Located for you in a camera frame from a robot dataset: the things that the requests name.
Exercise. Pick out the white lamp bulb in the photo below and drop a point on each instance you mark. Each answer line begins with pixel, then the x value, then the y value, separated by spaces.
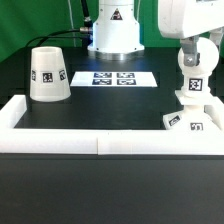
pixel 196 78

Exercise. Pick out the white lamp base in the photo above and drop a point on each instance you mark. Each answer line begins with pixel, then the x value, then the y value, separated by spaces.
pixel 198 114

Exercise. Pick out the white marker tag sheet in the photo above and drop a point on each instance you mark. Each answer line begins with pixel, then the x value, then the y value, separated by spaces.
pixel 113 79

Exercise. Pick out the white lamp shade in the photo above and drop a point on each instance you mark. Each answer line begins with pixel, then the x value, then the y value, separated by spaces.
pixel 48 78

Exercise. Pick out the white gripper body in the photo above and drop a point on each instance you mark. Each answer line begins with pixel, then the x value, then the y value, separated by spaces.
pixel 178 19

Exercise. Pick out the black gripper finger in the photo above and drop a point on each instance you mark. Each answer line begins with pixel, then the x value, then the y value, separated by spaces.
pixel 216 35
pixel 189 48

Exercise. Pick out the white foam border frame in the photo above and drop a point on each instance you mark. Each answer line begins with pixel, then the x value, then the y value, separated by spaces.
pixel 64 141

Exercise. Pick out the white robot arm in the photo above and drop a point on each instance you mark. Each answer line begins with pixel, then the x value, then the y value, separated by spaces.
pixel 116 32

